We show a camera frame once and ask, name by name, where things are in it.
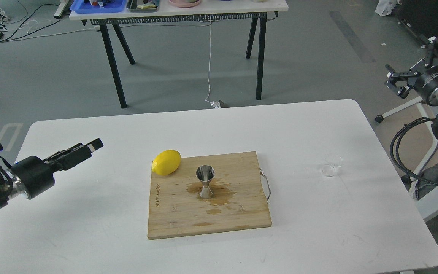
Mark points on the pink plate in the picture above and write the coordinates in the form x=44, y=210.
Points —
x=184, y=3

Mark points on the blue plastic tray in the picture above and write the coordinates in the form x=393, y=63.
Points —
x=97, y=6

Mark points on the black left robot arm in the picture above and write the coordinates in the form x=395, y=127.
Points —
x=6, y=184

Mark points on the steel double jigger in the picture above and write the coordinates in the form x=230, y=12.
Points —
x=205, y=174

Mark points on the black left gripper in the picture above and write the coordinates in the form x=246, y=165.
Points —
x=32, y=176

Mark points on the small clear glass cup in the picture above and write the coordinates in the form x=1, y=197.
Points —
x=332, y=165

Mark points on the bamboo cutting board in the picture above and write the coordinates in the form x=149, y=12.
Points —
x=176, y=208

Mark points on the white background table black legs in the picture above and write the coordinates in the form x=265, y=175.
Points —
x=203, y=10

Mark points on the yellow lemon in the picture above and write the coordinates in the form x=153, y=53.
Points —
x=166, y=162

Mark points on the dark tray with items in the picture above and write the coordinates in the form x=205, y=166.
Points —
x=142, y=6

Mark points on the white plastic bag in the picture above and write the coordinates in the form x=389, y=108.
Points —
x=386, y=7

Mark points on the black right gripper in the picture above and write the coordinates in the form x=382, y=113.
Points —
x=426, y=84

